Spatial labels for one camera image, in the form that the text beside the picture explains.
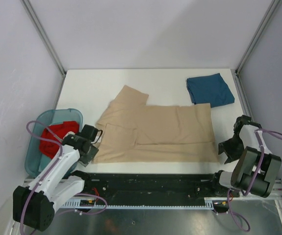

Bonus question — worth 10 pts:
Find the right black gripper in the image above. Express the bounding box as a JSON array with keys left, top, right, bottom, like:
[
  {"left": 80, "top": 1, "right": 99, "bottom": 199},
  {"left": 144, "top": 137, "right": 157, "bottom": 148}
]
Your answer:
[{"left": 218, "top": 133, "right": 245, "bottom": 164}]

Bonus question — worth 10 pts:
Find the beige t shirt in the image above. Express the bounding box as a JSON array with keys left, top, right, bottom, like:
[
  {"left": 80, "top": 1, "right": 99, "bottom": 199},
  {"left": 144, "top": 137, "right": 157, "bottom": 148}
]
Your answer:
[{"left": 93, "top": 86, "right": 219, "bottom": 164}]

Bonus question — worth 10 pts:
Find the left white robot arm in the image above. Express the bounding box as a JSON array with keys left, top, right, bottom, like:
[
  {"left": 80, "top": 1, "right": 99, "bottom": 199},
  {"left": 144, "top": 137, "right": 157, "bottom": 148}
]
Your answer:
[{"left": 13, "top": 135, "right": 98, "bottom": 233}]

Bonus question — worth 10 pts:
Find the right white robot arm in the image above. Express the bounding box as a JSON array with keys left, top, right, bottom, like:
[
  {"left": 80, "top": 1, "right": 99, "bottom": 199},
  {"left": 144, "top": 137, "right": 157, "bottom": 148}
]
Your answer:
[{"left": 210, "top": 115, "right": 282, "bottom": 198}]

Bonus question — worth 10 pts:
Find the red t shirt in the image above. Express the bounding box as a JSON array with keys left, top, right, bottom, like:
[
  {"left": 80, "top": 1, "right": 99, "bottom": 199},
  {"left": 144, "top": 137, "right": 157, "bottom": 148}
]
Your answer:
[{"left": 39, "top": 121, "right": 79, "bottom": 159}]

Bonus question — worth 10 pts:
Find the teal plastic bin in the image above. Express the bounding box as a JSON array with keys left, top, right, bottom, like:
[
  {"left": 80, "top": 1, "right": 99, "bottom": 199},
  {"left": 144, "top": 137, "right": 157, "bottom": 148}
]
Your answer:
[{"left": 25, "top": 109, "right": 83, "bottom": 178}]

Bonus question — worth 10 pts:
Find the folded blue t shirt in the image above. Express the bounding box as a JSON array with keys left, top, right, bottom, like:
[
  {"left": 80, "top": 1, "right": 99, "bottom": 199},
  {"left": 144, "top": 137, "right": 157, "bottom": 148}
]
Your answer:
[{"left": 186, "top": 73, "right": 235, "bottom": 108}]

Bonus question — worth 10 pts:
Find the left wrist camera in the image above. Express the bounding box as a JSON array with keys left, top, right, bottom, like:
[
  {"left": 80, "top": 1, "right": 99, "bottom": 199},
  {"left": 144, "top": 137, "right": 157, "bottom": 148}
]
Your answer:
[{"left": 81, "top": 124, "right": 103, "bottom": 144}]

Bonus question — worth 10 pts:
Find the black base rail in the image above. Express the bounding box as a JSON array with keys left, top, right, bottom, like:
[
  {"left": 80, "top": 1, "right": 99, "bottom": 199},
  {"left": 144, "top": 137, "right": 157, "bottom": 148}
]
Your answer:
[{"left": 71, "top": 170, "right": 228, "bottom": 203}]

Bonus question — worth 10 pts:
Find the white cable duct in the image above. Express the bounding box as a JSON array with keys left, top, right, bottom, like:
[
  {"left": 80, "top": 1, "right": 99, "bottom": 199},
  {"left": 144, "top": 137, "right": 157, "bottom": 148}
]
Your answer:
[{"left": 61, "top": 197, "right": 214, "bottom": 210}]

